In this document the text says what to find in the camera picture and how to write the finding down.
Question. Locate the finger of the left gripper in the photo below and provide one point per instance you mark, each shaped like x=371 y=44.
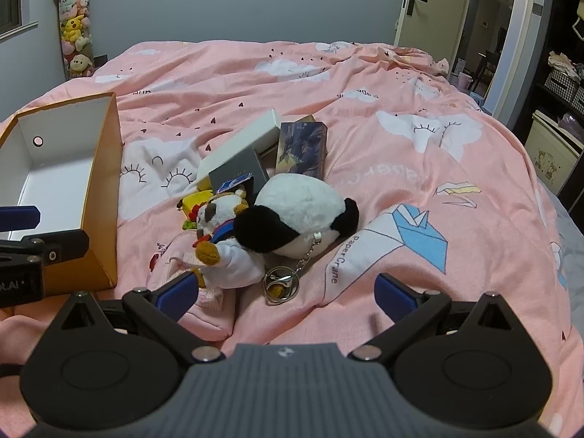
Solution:
x=51 y=248

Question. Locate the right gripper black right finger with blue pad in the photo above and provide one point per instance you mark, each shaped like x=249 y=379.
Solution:
x=413 y=315

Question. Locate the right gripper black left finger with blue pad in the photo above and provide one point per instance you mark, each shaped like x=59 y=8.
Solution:
x=156 y=314

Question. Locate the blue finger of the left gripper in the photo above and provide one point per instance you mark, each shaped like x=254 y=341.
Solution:
x=19 y=218

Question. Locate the brown white dog plush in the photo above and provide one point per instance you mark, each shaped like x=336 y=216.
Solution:
x=222 y=262

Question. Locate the yellow toy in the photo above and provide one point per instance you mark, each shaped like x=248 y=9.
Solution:
x=190 y=206

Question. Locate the black white panda plush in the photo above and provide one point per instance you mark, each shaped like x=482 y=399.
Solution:
x=294 y=214

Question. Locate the dark blue photo card box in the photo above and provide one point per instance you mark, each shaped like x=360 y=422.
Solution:
x=302 y=149

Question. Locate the white long box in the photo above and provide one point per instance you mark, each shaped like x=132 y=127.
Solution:
x=261 y=135

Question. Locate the gold small box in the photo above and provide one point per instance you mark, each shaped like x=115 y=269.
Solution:
x=306 y=119

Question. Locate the dark grey box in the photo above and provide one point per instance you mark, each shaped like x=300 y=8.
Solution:
x=243 y=171

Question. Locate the orange cardboard storage box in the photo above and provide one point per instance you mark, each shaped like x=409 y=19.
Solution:
x=65 y=159

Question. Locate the pink patterned duvet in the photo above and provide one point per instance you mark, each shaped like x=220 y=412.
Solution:
x=401 y=141

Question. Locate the metal keyring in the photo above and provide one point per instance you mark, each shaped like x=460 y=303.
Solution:
x=281 y=283

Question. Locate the cream bedside cabinet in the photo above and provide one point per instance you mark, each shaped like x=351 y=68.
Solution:
x=553 y=151

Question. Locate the plush toy storage tube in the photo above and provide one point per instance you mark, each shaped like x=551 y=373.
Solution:
x=74 y=26

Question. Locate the checkered storage basket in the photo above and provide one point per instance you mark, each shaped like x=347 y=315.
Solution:
x=566 y=89

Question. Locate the window with frame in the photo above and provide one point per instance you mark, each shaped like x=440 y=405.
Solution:
x=16 y=18

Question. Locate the cream door with handle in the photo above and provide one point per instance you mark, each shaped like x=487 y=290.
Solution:
x=434 y=26

